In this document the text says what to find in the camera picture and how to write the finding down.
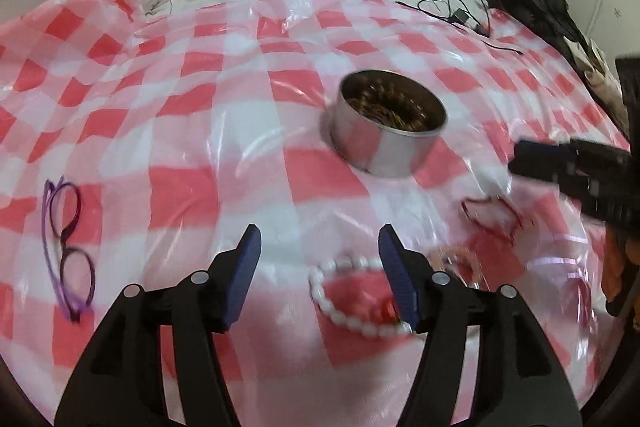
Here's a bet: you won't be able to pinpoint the person's right hand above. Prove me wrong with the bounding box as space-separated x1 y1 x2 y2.
602 227 640 308

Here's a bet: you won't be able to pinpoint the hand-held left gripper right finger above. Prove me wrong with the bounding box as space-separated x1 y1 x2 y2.
377 223 586 427

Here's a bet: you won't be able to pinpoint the red checked plastic tablecloth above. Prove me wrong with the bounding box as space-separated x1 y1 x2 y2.
0 0 633 427

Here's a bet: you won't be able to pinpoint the black charging cable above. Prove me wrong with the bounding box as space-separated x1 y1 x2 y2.
395 0 523 55

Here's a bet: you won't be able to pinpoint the dark cloth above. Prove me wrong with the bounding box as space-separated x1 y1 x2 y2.
475 0 631 132

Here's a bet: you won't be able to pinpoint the purple eyeglasses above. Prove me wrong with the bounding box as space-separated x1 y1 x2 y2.
41 177 97 324

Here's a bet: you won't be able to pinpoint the white bead bracelet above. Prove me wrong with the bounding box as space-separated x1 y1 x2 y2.
307 257 418 340

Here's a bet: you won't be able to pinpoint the pale brown bead bracelet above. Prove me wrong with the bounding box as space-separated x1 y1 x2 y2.
430 244 488 293

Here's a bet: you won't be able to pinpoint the dark brown bead bracelet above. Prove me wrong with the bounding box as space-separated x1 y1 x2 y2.
349 81 437 128

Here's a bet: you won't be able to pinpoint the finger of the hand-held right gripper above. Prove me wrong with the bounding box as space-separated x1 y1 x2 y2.
509 139 576 186

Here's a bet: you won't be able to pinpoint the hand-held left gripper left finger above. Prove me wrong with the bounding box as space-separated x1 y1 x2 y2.
54 224 263 427

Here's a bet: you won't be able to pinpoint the round metal tin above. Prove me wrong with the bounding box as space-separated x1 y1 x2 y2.
330 69 447 178

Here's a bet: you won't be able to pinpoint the thin red string bracelet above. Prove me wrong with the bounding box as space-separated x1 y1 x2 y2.
460 196 526 245

